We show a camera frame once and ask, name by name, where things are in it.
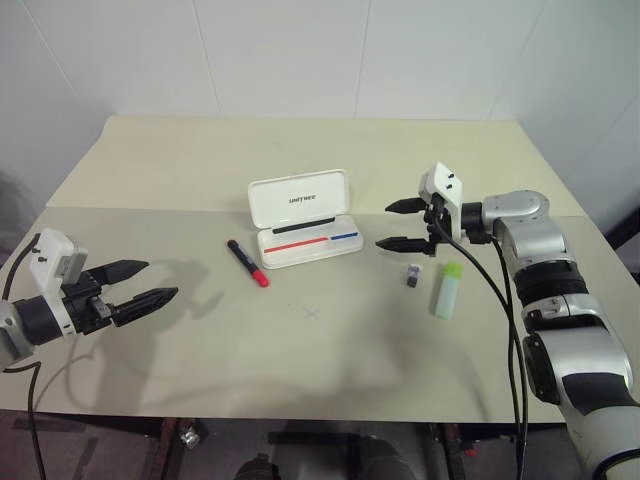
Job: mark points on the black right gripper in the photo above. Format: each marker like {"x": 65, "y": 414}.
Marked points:
{"x": 431, "y": 215}

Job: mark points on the black marker with red cap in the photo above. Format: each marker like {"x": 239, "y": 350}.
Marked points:
{"x": 245, "y": 261}

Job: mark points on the thin red pen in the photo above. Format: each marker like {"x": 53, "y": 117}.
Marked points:
{"x": 297, "y": 244}

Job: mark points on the black table frame bar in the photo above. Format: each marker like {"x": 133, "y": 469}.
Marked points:
{"x": 310, "y": 438}

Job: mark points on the red black table leg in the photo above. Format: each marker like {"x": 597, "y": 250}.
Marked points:
{"x": 457, "y": 452}
{"x": 170, "y": 450}

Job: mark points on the thin black pen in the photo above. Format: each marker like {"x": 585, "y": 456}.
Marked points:
{"x": 305, "y": 226}

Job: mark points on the thin blue pen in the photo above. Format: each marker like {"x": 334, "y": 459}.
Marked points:
{"x": 345, "y": 235}

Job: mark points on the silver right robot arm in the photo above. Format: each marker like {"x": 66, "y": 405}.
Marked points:
{"x": 565, "y": 345}

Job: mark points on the dark rounded shape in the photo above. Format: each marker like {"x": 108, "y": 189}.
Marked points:
{"x": 259, "y": 467}

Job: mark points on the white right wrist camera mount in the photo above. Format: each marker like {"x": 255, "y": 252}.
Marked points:
{"x": 447, "y": 187}

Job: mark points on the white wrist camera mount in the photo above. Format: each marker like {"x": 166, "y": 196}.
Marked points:
{"x": 447, "y": 187}
{"x": 47, "y": 250}

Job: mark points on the pale stick with green cap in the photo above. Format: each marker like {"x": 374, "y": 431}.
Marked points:
{"x": 447, "y": 295}

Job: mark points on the white plastic pencil case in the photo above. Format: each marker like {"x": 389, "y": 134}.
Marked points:
{"x": 300, "y": 200}

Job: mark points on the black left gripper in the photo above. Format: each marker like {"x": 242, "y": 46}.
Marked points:
{"x": 85, "y": 305}

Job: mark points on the small black sharpener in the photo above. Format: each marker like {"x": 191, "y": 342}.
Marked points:
{"x": 412, "y": 276}

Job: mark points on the black background post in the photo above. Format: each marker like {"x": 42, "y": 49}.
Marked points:
{"x": 625, "y": 220}

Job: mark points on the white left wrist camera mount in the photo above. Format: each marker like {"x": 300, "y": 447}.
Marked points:
{"x": 47, "y": 250}

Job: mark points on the small silver metal fitting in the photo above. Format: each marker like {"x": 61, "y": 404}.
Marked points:
{"x": 190, "y": 438}

